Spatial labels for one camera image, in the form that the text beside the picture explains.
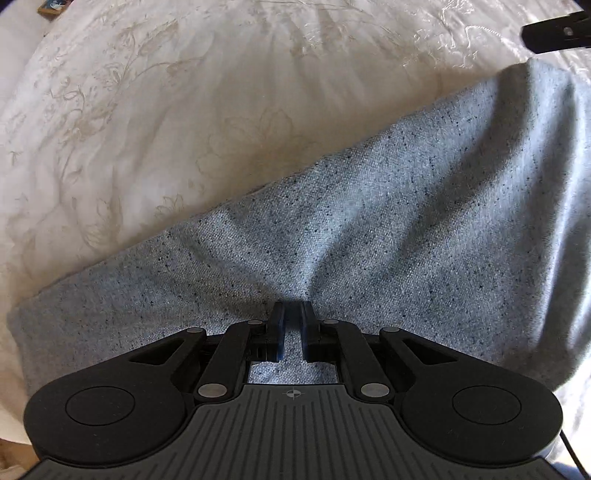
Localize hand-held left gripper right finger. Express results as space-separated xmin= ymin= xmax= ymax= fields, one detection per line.
xmin=300 ymin=301 xmax=459 ymax=401

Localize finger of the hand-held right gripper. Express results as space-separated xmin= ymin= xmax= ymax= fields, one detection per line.
xmin=521 ymin=10 xmax=591 ymax=54

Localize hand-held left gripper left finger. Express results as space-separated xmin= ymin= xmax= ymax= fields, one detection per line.
xmin=127 ymin=301 xmax=287 ymax=401

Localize grey speckled pants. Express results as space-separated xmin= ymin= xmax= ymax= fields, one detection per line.
xmin=7 ymin=59 xmax=591 ymax=398

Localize cream floral bedspread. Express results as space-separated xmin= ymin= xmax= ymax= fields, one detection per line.
xmin=0 ymin=0 xmax=591 ymax=446

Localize small printed box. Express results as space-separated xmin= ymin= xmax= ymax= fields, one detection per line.
xmin=37 ymin=0 xmax=71 ymax=17

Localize black cable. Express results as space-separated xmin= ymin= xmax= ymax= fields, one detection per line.
xmin=560 ymin=430 xmax=585 ymax=480

